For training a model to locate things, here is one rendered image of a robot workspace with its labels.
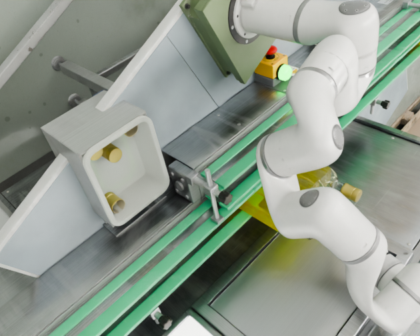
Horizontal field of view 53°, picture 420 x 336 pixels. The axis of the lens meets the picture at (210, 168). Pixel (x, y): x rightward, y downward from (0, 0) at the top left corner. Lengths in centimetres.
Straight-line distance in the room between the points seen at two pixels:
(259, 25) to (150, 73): 27
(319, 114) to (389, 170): 79
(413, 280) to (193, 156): 54
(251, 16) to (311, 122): 41
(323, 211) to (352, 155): 81
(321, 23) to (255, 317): 67
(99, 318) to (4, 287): 49
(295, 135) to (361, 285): 29
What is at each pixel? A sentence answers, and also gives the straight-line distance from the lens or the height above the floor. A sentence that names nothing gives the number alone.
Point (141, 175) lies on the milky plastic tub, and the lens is 104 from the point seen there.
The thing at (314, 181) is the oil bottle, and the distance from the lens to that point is 111.
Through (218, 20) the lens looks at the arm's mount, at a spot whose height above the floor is 83.
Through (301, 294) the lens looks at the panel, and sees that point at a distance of 109.
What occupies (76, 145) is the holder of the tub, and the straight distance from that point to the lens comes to 87.
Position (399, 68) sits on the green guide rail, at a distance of 169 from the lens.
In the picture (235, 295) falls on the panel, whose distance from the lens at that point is 110.
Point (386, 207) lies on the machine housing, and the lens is 133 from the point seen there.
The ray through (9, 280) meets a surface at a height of 49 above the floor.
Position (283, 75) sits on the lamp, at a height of 85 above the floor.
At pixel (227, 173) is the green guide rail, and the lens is 99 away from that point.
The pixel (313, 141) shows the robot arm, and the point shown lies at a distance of 66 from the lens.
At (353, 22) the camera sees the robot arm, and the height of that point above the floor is 111.
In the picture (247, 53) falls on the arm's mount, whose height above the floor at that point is 82.
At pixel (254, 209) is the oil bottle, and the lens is 107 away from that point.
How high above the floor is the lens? 148
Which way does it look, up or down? 36 degrees down
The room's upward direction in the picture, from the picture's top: 119 degrees clockwise
